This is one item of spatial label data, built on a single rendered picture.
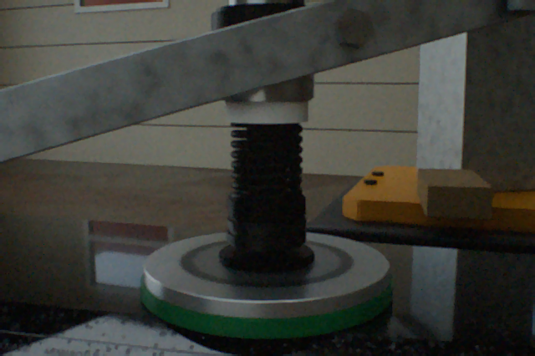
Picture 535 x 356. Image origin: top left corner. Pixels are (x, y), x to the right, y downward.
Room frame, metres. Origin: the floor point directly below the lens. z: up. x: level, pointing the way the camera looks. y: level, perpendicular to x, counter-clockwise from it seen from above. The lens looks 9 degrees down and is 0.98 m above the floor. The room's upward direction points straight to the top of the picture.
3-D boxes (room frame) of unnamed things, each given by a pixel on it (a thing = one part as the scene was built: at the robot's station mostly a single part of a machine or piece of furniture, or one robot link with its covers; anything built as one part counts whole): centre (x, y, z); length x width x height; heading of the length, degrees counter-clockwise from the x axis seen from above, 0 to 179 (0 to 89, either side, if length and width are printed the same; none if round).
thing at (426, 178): (1.01, -0.31, 0.81); 0.20 x 0.10 x 0.05; 170
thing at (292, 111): (0.52, 0.00, 0.97); 0.07 x 0.07 x 0.04
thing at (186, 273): (0.52, 0.00, 0.83); 0.21 x 0.21 x 0.01
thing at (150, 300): (0.52, 0.00, 0.82); 0.22 x 0.22 x 0.04
